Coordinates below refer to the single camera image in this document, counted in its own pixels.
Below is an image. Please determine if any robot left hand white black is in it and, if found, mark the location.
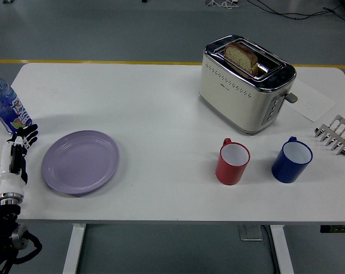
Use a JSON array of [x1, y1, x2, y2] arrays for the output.
[[0, 123, 39, 195]]

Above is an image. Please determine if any purple round plate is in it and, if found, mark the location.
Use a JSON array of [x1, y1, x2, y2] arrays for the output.
[[41, 130, 120, 196]]

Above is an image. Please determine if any clear water bottle blue cap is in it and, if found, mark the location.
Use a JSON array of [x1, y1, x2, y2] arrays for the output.
[[0, 68, 35, 135]]

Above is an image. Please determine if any white table leg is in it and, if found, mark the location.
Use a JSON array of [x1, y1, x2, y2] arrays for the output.
[[62, 224, 87, 274], [269, 225, 295, 274]]

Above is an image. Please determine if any red mug white inside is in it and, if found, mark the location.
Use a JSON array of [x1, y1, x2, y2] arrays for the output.
[[215, 138, 251, 186]]

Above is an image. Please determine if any cream and chrome toaster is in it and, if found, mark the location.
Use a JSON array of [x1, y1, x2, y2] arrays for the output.
[[198, 34, 299, 136]]

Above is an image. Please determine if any grey box under table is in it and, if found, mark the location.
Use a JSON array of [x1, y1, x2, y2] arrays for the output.
[[238, 225, 265, 241]]

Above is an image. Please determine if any bread slice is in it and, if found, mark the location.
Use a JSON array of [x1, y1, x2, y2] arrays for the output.
[[224, 42, 259, 75]]

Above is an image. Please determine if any blue mug white inside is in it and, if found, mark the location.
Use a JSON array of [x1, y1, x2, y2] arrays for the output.
[[271, 136, 314, 184]]

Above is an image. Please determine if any white paper sheet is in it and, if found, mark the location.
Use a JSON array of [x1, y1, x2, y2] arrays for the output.
[[283, 79, 337, 123]]

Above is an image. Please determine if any silver metal toast rack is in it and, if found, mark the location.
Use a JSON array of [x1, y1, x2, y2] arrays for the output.
[[314, 115, 345, 156]]

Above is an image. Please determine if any black table height controller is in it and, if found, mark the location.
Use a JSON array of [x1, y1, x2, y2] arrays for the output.
[[320, 225, 345, 233]]

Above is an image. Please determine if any grey cable under table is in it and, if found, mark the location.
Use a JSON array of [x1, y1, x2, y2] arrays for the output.
[[262, 225, 281, 274]]

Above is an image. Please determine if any white cable bundle on floor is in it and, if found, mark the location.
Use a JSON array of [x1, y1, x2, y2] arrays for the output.
[[205, 0, 240, 8]]

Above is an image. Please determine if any black cable on floor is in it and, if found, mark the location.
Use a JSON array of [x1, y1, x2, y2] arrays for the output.
[[247, 0, 345, 21]]

